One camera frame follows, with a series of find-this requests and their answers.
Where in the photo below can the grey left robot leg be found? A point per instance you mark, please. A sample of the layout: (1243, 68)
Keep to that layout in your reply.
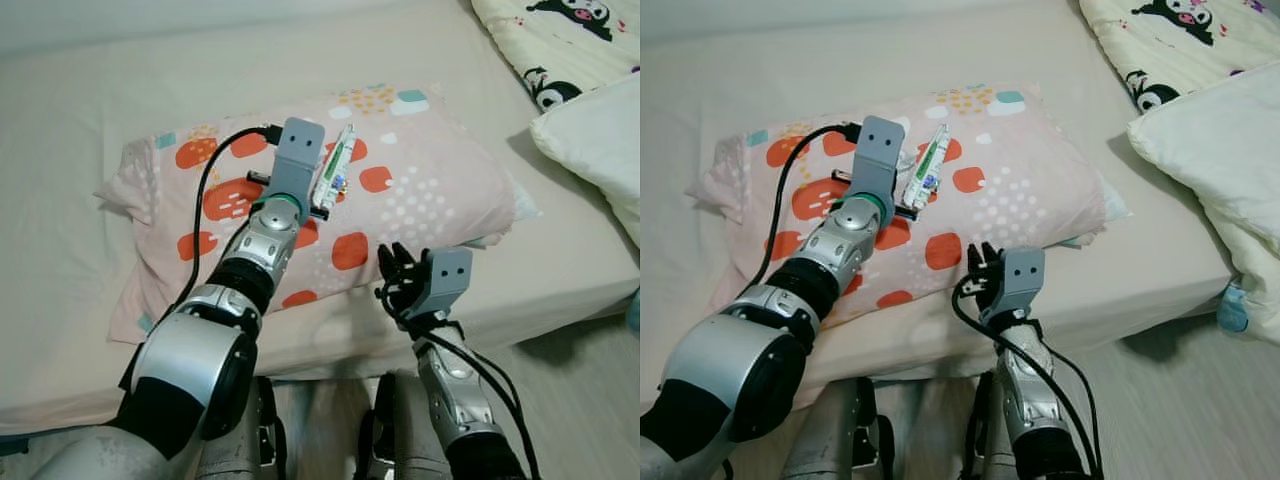
(830, 440)
(235, 440)

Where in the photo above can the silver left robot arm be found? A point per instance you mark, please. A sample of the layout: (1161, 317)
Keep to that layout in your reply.
(745, 375)
(190, 365)

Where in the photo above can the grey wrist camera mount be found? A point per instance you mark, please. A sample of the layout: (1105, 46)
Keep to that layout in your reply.
(298, 150)
(448, 280)
(1020, 280)
(880, 150)

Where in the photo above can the grey robot leg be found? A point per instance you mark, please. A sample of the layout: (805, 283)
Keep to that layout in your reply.
(235, 440)
(830, 440)
(395, 440)
(985, 440)

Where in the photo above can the beige sheeted bed mattress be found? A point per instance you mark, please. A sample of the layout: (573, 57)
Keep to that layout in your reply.
(80, 120)
(700, 110)

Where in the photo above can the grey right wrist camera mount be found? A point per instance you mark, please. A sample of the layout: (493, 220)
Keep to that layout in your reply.
(448, 280)
(1020, 280)

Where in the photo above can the cream cartoon print quilt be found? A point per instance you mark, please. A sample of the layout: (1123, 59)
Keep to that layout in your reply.
(1200, 140)
(570, 40)

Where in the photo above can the grey right robot leg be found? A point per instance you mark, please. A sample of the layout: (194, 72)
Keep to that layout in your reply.
(985, 440)
(395, 440)

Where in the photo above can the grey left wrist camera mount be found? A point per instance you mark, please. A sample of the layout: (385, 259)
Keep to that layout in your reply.
(880, 150)
(298, 150)

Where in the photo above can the pink pillow with orange spots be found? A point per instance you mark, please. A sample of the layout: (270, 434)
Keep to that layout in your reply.
(430, 190)
(1020, 190)

